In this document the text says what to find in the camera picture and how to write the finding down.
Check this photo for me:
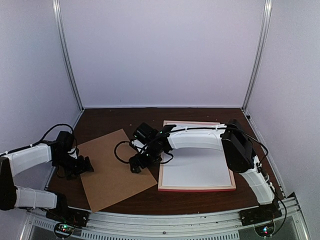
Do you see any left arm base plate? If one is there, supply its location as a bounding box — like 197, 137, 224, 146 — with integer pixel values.
43, 208, 90, 228

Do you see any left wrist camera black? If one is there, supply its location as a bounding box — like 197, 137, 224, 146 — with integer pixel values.
68, 147, 79, 159

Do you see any brown backing board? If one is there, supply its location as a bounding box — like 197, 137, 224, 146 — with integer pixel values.
78, 129, 158, 213

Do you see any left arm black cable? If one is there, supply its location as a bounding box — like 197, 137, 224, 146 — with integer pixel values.
39, 124, 76, 146

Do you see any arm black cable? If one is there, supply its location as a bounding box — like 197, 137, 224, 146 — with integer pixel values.
114, 141, 141, 165
39, 124, 76, 146

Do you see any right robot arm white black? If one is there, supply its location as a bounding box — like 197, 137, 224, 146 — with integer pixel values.
128, 119, 280, 221

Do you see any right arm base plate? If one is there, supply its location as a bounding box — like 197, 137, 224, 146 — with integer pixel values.
239, 206, 282, 226

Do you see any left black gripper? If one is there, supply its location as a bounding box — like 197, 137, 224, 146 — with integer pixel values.
53, 152, 94, 180

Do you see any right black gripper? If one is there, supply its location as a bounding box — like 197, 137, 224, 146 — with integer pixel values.
129, 143, 163, 173

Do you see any right aluminium corner post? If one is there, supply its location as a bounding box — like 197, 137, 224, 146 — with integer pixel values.
241, 0, 273, 112

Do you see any landscape photo print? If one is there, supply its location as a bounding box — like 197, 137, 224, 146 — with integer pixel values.
161, 122, 233, 188

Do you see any aluminium front rail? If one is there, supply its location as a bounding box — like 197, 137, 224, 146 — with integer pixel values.
18, 196, 311, 240

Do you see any wooden picture frame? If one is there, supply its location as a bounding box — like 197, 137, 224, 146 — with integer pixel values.
157, 120, 237, 193

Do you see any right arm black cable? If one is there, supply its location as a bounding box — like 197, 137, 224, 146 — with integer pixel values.
114, 141, 141, 165

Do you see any left aluminium corner post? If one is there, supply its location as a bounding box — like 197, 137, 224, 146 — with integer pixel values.
52, 0, 84, 112

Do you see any aluminium corner post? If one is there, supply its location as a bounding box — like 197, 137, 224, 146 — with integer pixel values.
52, 0, 84, 112
241, 0, 273, 112

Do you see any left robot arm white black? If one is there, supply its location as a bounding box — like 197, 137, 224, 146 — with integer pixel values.
0, 131, 94, 222

